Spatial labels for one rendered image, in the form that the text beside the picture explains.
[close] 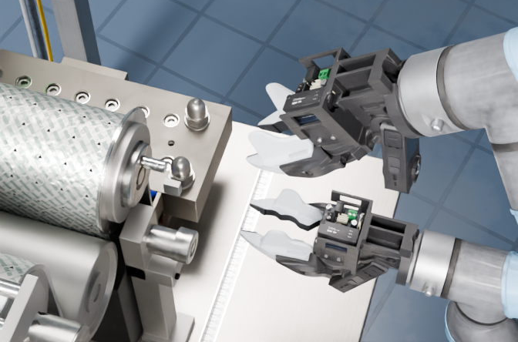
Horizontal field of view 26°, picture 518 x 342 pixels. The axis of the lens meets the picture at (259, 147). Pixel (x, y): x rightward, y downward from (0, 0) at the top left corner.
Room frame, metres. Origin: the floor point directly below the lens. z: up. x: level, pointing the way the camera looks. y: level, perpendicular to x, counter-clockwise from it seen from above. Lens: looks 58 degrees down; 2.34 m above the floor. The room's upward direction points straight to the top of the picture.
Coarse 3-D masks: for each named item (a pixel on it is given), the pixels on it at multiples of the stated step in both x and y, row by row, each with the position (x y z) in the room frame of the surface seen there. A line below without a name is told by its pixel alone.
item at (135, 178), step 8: (136, 144) 0.67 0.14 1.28; (144, 144) 0.67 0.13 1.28; (136, 152) 0.65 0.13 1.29; (144, 152) 0.66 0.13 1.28; (128, 160) 0.64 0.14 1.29; (136, 160) 0.64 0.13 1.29; (128, 168) 0.63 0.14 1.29; (136, 168) 0.63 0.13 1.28; (128, 176) 0.62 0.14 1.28; (136, 176) 0.63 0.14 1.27; (144, 176) 0.65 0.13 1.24; (128, 184) 0.62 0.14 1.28; (136, 184) 0.64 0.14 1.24; (144, 184) 0.65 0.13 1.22; (120, 192) 0.61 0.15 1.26; (128, 192) 0.61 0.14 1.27; (136, 192) 0.63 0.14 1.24; (120, 200) 0.61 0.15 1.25; (128, 200) 0.61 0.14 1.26; (136, 200) 0.62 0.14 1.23
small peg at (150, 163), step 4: (144, 156) 0.65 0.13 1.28; (148, 156) 0.65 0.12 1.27; (144, 160) 0.65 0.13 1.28; (148, 160) 0.65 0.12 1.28; (152, 160) 0.65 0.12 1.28; (156, 160) 0.65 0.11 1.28; (160, 160) 0.65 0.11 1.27; (144, 164) 0.64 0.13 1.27; (148, 164) 0.64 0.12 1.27; (152, 164) 0.64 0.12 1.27; (156, 164) 0.64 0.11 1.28; (160, 164) 0.64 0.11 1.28; (164, 164) 0.64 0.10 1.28; (144, 168) 0.64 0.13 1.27; (148, 168) 0.64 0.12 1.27; (152, 168) 0.64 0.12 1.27; (156, 168) 0.64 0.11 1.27; (160, 168) 0.64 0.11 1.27; (164, 168) 0.64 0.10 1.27; (160, 172) 0.64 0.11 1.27; (164, 172) 0.64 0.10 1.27
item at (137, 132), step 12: (132, 132) 0.67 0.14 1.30; (144, 132) 0.69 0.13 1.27; (120, 144) 0.65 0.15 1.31; (132, 144) 0.65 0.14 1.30; (120, 156) 0.63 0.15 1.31; (120, 168) 0.62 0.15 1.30; (108, 180) 0.61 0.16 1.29; (120, 180) 0.62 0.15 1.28; (108, 192) 0.60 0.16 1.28; (108, 204) 0.59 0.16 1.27; (120, 204) 0.61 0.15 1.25; (108, 216) 0.59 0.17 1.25; (120, 216) 0.60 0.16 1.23
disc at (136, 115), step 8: (128, 112) 0.69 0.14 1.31; (136, 112) 0.70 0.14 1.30; (128, 120) 0.68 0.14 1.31; (136, 120) 0.69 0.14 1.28; (144, 120) 0.71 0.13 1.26; (120, 128) 0.66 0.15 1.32; (128, 128) 0.67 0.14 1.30; (120, 136) 0.65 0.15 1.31; (112, 144) 0.64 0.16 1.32; (112, 152) 0.63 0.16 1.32; (104, 160) 0.62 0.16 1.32; (112, 160) 0.63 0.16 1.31; (104, 168) 0.61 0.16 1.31; (104, 176) 0.61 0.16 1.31; (104, 184) 0.60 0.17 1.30; (104, 192) 0.60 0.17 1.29; (96, 200) 0.59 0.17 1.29; (104, 200) 0.60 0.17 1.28; (96, 208) 0.58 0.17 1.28; (104, 208) 0.59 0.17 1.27; (96, 216) 0.58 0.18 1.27; (104, 216) 0.59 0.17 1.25; (104, 224) 0.58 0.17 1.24; (112, 224) 0.60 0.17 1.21; (104, 232) 0.58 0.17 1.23; (112, 232) 0.60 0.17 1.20
